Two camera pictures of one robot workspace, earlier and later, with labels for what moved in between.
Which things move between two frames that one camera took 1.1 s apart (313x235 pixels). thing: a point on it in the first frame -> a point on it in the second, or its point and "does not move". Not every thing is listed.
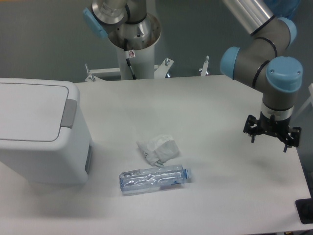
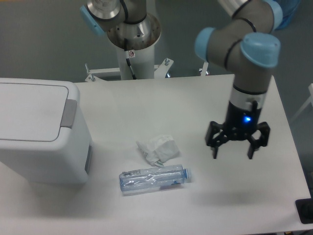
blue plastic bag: x=283 y=8 does not move
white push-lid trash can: x=45 y=135 does not move
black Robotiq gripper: x=279 y=127 -> x=240 y=124
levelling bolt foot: x=203 y=71 does not move
